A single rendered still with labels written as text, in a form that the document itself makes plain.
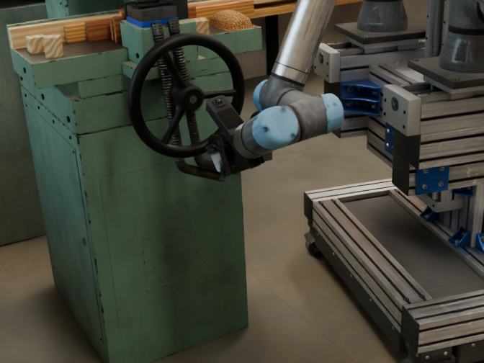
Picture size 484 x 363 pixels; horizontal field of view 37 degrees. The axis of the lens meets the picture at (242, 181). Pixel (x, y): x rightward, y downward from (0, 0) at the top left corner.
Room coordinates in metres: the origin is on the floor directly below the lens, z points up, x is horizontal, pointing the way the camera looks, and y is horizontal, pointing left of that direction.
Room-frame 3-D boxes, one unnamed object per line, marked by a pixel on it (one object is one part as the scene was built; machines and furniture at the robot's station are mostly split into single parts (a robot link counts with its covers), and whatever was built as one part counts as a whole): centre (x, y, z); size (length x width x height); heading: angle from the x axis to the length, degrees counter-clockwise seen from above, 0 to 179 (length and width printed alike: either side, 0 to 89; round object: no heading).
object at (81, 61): (1.79, 0.22, 0.87); 0.61 x 0.30 x 0.06; 118
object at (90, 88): (1.83, 0.24, 0.82); 0.40 x 0.21 x 0.04; 118
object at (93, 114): (1.99, 0.33, 0.76); 0.57 x 0.45 x 0.09; 28
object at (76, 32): (1.93, 0.18, 0.92); 0.54 x 0.02 x 0.04; 118
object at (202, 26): (1.83, 0.09, 0.92); 0.05 x 0.04 x 0.04; 10
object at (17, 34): (1.90, 0.28, 0.92); 0.60 x 0.02 x 0.05; 118
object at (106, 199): (1.99, 0.33, 0.35); 0.58 x 0.45 x 0.71; 28
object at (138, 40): (1.71, 0.18, 0.91); 0.15 x 0.14 x 0.09; 118
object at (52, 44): (1.66, 0.42, 0.92); 0.04 x 0.03 x 0.05; 90
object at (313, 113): (1.36, -0.14, 0.83); 0.11 x 0.11 x 0.08; 27
